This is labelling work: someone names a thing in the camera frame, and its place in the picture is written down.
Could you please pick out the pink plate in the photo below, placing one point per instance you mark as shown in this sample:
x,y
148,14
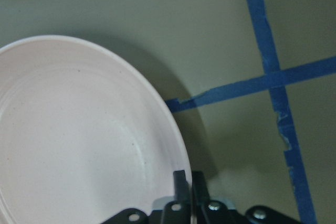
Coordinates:
x,y
83,134

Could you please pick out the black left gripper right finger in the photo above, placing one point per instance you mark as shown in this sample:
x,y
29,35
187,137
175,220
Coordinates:
x,y
199,187

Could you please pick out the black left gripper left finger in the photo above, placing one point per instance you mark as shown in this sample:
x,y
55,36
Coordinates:
x,y
181,187

